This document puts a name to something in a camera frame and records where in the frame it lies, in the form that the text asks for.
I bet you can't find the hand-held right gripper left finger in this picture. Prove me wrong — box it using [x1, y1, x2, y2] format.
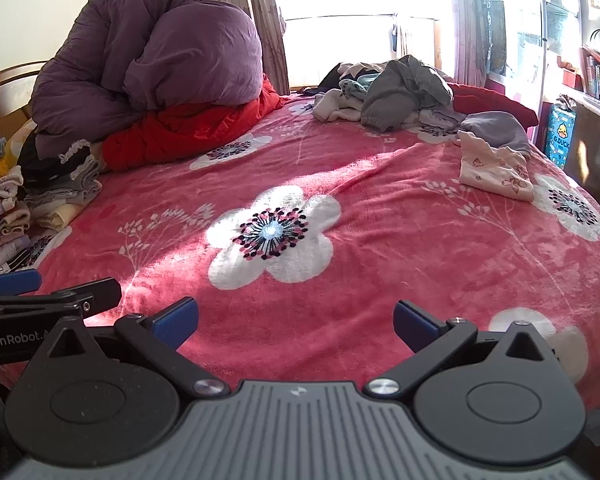
[45, 296, 232, 400]

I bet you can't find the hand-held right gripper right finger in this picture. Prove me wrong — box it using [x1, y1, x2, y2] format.
[364, 300, 561, 401]

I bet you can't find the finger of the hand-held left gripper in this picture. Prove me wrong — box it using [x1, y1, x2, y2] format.
[0, 277, 122, 318]
[0, 269, 42, 297]

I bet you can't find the pink fox print top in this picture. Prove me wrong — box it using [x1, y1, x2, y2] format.
[457, 130, 537, 204]

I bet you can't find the stack of grey folded clothes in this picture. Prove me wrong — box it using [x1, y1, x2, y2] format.
[17, 139, 104, 234]

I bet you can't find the pink floral blanket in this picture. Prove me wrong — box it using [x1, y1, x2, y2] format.
[0, 87, 600, 441]

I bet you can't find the red quilt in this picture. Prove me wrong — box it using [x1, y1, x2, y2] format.
[101, 75, 292, 174]

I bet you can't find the wooden headboard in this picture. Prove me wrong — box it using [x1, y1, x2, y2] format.
[0, 60, 49, 147]

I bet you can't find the lilac grey garment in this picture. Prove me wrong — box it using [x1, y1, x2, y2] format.
[457, 110, 532, 162]

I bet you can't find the white garment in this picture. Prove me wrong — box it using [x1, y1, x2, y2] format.
[312, 87, 376, 123]

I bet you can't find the dark red cloth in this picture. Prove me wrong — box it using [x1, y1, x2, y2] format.
[447, 82, 539, 128]

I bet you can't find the purple duvet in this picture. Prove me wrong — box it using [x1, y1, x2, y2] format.
[30, 0, 264, 162]

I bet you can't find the blue duck print bag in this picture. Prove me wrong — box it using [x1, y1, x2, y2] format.
[545, 104, 577, 171]

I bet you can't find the teal printed garment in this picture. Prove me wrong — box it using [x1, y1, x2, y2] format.
[340, 76, 381, 102]

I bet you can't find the dark wooden cabinet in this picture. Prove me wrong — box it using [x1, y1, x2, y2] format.
[562, 92, 600, 201]

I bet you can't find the black garment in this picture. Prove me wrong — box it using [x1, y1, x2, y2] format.
[305, 61, 366, 97]

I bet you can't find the red box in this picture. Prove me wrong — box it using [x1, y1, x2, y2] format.
[559, 57, 587, 92]

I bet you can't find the beige patterned curtain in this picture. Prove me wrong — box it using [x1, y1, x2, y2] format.
[445, 0, 491, 86]
[185, 0, 291, 96]

